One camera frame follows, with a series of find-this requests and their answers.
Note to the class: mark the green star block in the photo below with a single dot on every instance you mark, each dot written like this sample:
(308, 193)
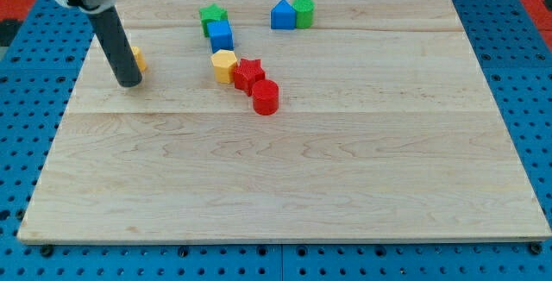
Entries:
(211, 13)

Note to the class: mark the red cylinder block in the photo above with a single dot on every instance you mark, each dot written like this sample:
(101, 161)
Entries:
(265, 94)

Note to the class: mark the yellow hexagon block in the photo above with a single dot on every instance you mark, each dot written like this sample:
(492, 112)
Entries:
(224, 62)

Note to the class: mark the blue cube block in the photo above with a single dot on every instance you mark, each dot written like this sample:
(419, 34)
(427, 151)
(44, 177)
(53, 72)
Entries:
(221, 36)

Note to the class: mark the light wooden board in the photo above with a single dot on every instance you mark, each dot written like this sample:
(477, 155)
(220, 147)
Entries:
(386, 132)

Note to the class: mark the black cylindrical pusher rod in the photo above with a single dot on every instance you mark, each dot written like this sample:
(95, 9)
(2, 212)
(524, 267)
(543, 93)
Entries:
(112, 38)

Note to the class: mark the blue pentagon house block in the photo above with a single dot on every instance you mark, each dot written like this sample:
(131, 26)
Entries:
(283, 16)

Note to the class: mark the red star block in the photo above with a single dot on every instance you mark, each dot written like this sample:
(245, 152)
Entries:
(247, 73)

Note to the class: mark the green cylinder block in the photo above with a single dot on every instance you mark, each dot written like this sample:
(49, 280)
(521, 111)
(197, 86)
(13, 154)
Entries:
(304, 13)

